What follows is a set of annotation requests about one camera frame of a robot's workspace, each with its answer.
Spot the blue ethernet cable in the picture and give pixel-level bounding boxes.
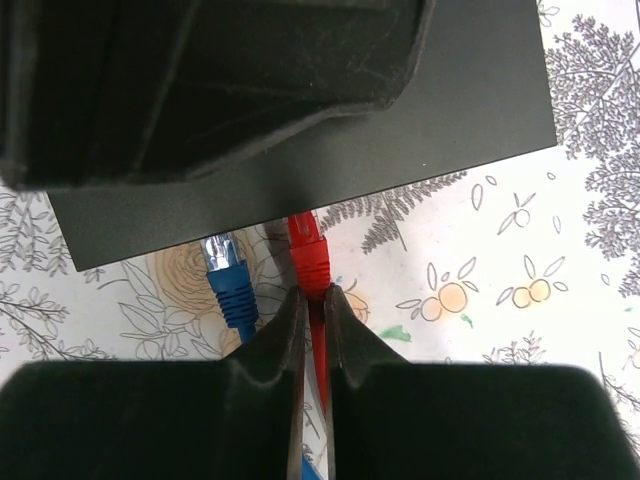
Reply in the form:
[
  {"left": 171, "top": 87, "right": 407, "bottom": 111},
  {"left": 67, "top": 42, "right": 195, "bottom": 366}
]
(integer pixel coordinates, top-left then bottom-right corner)
[{"left": 198, "top": 232, "right": 321, "bottom": 480}]

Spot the floral patterned table mat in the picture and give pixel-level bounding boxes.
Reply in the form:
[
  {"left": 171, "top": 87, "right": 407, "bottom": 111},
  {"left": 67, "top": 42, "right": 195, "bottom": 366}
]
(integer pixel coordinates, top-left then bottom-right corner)
[{"left": 1, "top": 1, "right": 639, "bottom": 479}]

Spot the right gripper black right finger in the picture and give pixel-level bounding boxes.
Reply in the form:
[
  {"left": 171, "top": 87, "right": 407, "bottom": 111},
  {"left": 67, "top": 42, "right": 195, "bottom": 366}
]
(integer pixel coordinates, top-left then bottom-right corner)
[{"left": 325, "top": 286, "right": 639, "bottom": 479}]

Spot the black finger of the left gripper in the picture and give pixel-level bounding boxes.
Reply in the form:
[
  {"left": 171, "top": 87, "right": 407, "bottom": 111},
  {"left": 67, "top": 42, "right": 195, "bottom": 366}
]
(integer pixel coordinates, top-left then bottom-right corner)
[{"left": 1, "top": 1, "right": 435, "bottom": 191}]

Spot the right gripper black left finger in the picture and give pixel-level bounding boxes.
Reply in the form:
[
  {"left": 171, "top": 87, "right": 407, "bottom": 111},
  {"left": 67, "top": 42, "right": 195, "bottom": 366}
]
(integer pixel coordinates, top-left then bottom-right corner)
[{"left": 1, "top": 288, "right": 306, "bottom": 479}]

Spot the red ethernet cable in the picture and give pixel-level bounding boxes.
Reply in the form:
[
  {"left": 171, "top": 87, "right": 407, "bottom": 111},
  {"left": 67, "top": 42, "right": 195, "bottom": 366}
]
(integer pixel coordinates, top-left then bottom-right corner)
[{"left": 287, "top": 209, "right": 332, "bottom": 416}]

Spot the black network switch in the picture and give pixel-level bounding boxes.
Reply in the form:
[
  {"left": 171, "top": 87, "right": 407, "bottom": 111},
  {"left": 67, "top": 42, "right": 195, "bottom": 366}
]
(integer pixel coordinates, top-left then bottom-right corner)
[{"left": 50, "top": 1, "right": 556, "bottom": 271}]

